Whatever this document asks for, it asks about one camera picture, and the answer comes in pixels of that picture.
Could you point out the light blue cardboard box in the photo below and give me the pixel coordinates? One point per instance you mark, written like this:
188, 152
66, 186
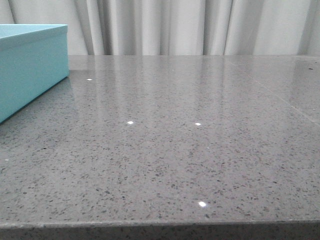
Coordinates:
33, 58

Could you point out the grey pleated curtain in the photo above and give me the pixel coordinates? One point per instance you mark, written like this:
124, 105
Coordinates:
177, 27

